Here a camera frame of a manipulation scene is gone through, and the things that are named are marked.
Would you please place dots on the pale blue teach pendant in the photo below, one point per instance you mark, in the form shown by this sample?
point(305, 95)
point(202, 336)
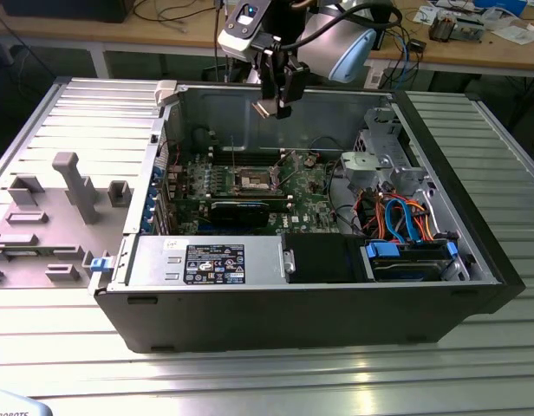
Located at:
point(15, 405)

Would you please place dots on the black graphics card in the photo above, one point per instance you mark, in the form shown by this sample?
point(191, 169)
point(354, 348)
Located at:
point(238, 214)

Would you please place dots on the silver metal disk bay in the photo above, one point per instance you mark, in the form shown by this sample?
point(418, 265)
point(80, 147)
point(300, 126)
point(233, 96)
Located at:
point(397, 143)

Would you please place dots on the blue cardboard box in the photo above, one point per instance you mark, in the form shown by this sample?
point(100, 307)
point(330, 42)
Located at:
point(501, 3)

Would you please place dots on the black desktop box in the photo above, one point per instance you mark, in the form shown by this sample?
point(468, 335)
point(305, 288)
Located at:
point(386, 39)

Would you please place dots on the white case latch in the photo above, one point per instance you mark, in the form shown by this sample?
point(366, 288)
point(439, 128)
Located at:
point(166, 92)

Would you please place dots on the black power adapter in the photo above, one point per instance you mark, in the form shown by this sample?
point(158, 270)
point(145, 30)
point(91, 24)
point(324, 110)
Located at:
point(416, 45)

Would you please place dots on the hard disk drive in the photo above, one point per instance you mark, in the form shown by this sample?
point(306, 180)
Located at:
point(405, 271)

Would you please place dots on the white paper sheet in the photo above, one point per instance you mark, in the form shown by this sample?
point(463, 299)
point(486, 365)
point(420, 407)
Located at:
point(516, 34)

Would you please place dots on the CPU socket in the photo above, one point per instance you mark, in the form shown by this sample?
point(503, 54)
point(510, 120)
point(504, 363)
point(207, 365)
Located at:
point(249, 180)

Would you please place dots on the black monitor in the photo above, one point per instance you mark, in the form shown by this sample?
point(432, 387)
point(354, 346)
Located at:
point(63, 11)

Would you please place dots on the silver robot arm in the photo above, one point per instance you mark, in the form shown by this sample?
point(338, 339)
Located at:
point(327, 39)

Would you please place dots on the silver CPU chip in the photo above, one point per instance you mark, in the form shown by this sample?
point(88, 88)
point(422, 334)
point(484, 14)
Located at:
point(263, 108)

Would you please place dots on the grey parts rack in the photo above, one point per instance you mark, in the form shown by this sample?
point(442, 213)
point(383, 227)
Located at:
point(54, 242)

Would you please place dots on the black PC case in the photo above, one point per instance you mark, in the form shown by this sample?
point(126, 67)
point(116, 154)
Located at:
point(271, 320)

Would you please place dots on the silver metal box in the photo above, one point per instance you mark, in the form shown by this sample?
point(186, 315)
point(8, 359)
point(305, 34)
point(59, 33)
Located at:
point(470, 30)

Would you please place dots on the wooden desk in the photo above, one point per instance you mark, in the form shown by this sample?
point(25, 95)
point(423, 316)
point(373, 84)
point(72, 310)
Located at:
point(163, 32)

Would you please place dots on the blue plastic clip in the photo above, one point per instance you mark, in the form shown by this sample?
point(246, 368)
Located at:
point(101, 265)

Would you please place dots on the silver power supply unit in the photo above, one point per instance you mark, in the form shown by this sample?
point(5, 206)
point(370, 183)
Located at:
point(154, 260)

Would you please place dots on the CPU heatsink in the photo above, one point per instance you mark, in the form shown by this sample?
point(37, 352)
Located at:
point(442, 26)

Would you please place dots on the blue disk carrier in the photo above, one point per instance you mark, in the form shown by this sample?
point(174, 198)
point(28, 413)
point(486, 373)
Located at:
point(382, 251)

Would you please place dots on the green motherboard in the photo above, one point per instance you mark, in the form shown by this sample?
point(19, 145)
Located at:
point(301, 203)

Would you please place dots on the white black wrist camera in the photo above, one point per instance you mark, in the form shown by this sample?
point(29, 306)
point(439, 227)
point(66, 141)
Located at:
point(241, 26)

